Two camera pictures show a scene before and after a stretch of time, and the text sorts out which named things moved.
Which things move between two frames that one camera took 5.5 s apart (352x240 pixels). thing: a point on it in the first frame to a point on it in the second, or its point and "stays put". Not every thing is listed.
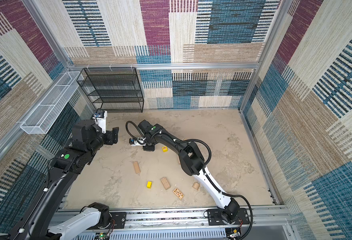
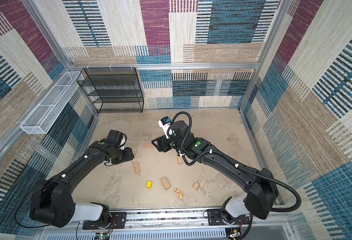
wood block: (137, 168) stays put
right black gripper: (147, 148) to (162, 145)
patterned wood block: (179, 194) stays put
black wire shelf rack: (112, 89) stays put
